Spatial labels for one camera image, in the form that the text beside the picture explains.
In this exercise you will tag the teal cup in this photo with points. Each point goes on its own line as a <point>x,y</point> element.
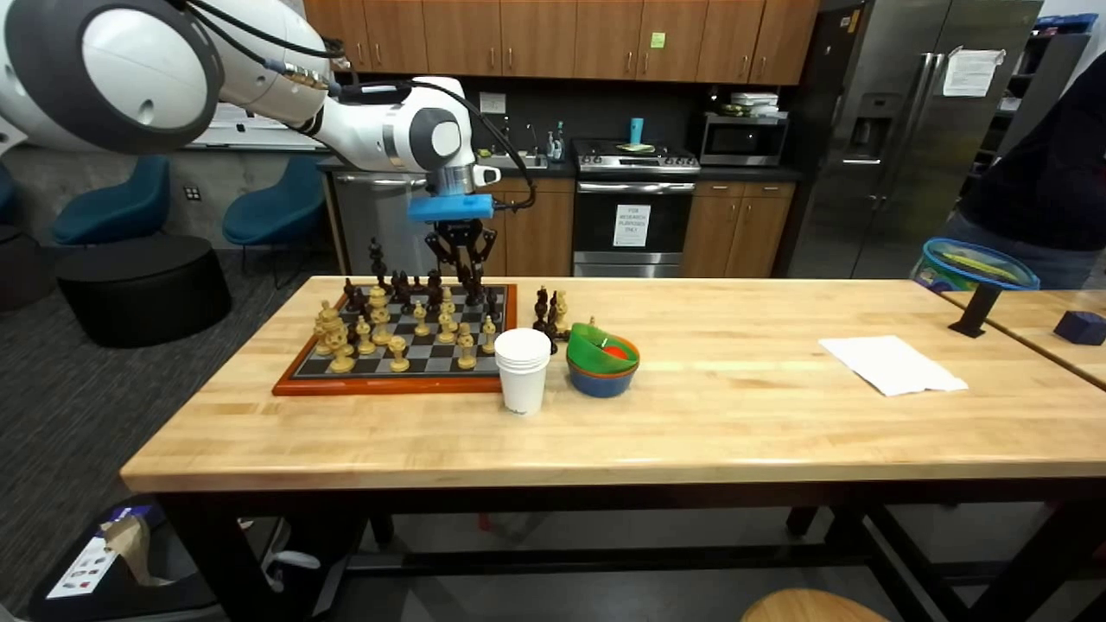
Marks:
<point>637,130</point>

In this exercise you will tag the white oven notice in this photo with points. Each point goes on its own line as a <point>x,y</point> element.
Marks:
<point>629,225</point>

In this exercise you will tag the yellow wooden chess piece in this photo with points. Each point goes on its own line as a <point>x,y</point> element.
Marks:
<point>488,336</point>
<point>362,341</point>
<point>448,331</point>
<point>327,323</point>
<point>399,355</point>
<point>343,358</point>
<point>379,316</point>
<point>464,349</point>

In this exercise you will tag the white paper sheet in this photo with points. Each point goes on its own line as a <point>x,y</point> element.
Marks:
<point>892,364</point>

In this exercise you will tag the wide wooden base cabinet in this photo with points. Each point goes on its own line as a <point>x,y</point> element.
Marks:
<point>536,225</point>

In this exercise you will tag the small black box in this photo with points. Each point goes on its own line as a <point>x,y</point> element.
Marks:
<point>1084,326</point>

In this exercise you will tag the green sticky note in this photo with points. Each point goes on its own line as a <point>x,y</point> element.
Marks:
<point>656,38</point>

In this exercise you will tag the white dotted card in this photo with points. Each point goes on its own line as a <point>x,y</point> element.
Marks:
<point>81,568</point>

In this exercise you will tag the black trash bin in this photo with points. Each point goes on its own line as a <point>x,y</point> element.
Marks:
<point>195,592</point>

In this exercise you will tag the wooden stool orange legs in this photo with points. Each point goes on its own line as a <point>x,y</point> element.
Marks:
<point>814,605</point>

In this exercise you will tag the wooden wall cabinets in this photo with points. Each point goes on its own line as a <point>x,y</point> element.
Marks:
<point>573,36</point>

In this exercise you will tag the white bowls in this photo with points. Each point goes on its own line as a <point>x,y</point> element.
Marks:
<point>754,106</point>

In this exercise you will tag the stainless steel refrigerator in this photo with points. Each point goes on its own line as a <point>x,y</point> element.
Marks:
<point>885,174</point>

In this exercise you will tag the black table frame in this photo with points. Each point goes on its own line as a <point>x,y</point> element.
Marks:
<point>225,555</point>

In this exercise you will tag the stainless steel oven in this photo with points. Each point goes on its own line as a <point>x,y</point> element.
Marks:
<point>600,228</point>

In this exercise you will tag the blue lounge chair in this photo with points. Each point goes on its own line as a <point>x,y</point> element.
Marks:
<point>108,202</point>
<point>277,204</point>

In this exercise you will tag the white paper cup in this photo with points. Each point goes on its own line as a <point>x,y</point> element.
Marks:
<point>523,376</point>

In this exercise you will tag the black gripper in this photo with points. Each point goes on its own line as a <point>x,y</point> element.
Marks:
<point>460,236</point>

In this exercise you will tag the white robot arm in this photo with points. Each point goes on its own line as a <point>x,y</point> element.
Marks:
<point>140,69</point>

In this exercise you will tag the brown cardboard piece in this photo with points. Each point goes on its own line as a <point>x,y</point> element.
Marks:
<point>133,540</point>

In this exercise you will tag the clear soap bottle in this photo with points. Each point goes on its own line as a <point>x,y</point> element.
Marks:
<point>558,141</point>

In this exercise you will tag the white refrigerator notice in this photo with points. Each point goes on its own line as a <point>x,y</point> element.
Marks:
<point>972,69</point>

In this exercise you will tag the person in dark sweater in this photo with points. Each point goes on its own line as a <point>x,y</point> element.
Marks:
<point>1038,174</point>

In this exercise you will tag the black stand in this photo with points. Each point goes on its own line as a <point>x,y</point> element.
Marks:
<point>976,311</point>

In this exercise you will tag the orange framed chess board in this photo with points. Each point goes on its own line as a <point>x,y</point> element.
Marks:
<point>391,386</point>

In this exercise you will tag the yellow wooden chess pawn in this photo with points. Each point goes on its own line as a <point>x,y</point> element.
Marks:
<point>423,323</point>

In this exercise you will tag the black round ottoman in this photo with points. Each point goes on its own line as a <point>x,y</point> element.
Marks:
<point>144,294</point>

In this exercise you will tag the narrow wooden base cabinet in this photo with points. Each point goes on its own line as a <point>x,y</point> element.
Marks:
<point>736,225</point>

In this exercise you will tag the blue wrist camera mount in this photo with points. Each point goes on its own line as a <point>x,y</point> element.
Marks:
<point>451,207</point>

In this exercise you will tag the black microwave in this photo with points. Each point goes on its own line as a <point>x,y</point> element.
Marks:
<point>736,141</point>

